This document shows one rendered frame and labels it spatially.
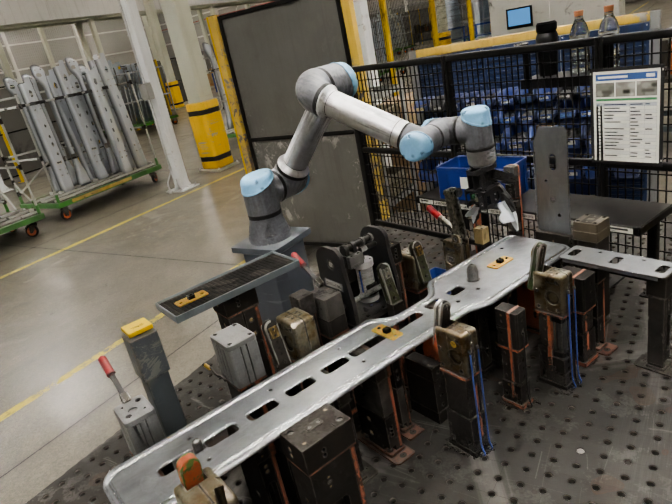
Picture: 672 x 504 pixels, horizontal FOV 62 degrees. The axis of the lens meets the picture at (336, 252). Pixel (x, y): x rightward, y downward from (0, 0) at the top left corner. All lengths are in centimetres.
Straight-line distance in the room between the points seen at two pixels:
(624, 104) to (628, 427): 98
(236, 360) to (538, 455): 75
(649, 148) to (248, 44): 311
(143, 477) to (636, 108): 169
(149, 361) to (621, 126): 157
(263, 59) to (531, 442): 345
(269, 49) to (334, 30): 58
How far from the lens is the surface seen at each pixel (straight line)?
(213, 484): 104
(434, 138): 148
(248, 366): 135
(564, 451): 151
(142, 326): 142
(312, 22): 404
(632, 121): 201
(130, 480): 123
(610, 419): 161
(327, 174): 424
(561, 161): 182
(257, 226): 190
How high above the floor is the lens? 172
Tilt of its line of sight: 21 degrees down
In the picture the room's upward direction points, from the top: 12 degrees counter-clockwise
